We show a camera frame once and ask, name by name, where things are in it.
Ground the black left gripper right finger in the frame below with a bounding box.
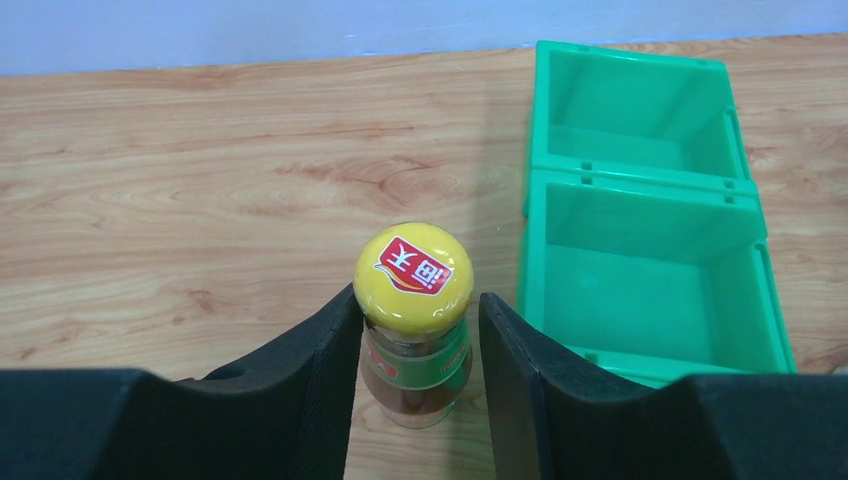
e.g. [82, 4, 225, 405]
[478, 293, 847, 479]

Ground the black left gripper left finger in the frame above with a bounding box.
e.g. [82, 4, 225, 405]
[1, 288, 363, 479]

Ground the yellow cap sauce bottle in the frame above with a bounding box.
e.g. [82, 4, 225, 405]
[353, 222, 474, 429]

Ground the green plastic triple bin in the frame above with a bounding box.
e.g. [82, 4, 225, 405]
[516, 41, 796, 388]

